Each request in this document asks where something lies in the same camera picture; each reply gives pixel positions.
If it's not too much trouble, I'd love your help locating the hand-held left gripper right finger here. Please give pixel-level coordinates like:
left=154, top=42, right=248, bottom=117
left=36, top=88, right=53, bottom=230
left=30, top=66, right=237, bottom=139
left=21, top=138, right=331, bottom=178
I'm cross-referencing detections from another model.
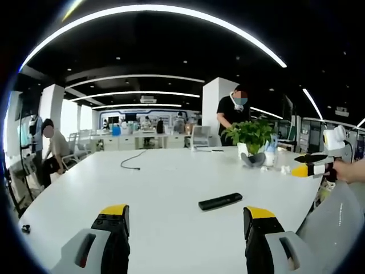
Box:
left=243, top=205, right=314, bottom=274

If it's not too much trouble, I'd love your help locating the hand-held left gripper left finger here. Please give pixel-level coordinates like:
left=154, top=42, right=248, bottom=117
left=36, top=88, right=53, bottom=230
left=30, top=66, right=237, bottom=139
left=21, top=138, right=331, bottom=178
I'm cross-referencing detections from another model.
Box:
left=50, top=204, right=131, bottom=274

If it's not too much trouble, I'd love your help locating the black remote control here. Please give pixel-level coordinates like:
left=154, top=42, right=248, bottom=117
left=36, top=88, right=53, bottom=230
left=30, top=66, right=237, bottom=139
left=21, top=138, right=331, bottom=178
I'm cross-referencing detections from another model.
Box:
left=198, top=192, right=244, bottom=211

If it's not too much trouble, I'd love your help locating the person's right hand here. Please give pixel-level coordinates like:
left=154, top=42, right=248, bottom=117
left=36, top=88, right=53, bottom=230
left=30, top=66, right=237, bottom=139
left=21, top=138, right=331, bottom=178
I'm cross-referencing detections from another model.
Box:
left=334, top=158, right=365, bottom=183

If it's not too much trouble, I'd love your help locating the blue and white bottle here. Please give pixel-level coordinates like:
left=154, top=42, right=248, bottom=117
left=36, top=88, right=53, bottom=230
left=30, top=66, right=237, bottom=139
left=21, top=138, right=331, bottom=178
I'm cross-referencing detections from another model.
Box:
left=264, top=136, right=279, bottom=167

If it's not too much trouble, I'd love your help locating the grey curved object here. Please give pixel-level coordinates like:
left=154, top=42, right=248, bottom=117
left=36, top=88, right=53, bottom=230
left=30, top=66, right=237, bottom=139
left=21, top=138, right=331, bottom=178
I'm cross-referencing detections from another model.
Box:
left=241, top=152, right=266, bottom=168

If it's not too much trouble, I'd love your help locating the grey chair back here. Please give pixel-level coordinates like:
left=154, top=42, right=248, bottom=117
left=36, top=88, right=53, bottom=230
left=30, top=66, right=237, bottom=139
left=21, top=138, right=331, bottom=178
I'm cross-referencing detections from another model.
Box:
left=296, top=181, right=365, bottom=274

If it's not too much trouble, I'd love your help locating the green potted plant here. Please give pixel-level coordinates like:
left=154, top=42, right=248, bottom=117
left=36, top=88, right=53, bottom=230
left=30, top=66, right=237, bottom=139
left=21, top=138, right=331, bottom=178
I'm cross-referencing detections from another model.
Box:
left=221, top=119, right=276, bottom=158

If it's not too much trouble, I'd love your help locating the grey office chair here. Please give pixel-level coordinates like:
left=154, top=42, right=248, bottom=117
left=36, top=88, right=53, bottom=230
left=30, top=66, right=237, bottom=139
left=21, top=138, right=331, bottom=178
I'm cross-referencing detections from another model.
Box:
left=61, top=132, right=89, bottom=169

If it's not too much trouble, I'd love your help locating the white office chair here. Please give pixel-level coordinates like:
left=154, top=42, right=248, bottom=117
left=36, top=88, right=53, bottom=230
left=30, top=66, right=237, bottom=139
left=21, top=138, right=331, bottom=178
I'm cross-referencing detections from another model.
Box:
left=190, top=125, right=212, bottom=152

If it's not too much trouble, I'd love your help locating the black cable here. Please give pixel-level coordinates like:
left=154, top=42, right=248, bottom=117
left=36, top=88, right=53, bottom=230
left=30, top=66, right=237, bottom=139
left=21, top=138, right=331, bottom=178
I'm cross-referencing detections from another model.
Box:
left=120, top=150, right=147, bottom=171

